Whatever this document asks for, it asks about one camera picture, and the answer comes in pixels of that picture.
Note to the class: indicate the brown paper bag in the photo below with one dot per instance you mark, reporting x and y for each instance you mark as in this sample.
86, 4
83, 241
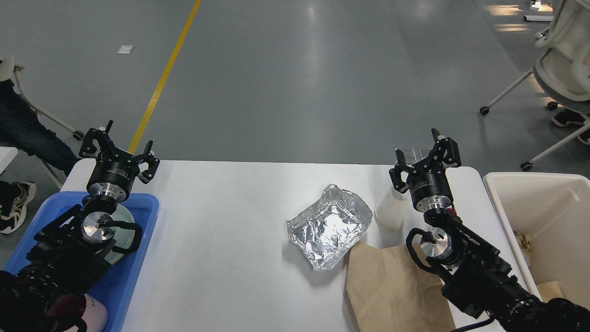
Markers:
390, 293

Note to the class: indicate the beige plastic bin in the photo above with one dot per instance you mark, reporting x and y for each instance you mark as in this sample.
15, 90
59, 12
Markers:
546, 218

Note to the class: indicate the brown paper in bin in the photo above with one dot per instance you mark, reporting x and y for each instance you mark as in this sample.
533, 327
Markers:
549, 290

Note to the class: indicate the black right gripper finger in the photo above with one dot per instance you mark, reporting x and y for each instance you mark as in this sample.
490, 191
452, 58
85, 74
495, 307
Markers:
395, 173
443, 155

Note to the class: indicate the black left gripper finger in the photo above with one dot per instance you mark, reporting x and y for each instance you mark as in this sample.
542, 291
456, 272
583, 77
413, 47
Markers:
148, 158
97, 145

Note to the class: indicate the pink mug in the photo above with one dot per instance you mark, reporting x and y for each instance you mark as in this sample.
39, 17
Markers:
94, 313

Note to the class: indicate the white office chair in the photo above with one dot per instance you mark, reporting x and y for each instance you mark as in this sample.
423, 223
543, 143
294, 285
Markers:
562, 70

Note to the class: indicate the crumpled aluminium foil tray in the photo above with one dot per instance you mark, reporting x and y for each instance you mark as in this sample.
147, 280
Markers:
327, 229

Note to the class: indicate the green plate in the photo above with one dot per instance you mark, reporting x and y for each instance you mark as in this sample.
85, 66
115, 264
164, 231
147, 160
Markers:
123, 237

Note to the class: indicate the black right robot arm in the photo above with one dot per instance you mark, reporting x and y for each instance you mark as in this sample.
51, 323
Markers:
476, 279

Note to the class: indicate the walking person leg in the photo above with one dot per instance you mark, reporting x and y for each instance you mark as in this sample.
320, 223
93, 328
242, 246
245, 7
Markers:
567, 117

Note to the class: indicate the white paper cup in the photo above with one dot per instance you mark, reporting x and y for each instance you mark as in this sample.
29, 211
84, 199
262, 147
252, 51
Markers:
392, 209

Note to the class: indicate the blue plastic tray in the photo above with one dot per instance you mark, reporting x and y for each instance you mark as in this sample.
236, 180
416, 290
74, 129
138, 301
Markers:
114, 290

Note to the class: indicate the seated person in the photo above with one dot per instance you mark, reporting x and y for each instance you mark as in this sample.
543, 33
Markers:
21, 128

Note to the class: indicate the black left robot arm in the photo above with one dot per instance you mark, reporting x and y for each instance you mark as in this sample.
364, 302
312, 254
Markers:
70, 254

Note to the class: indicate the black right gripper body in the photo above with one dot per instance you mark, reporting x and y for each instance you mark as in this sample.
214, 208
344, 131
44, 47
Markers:
429, 190

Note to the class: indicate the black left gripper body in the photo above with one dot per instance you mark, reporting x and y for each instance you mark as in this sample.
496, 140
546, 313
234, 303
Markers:
113, 178

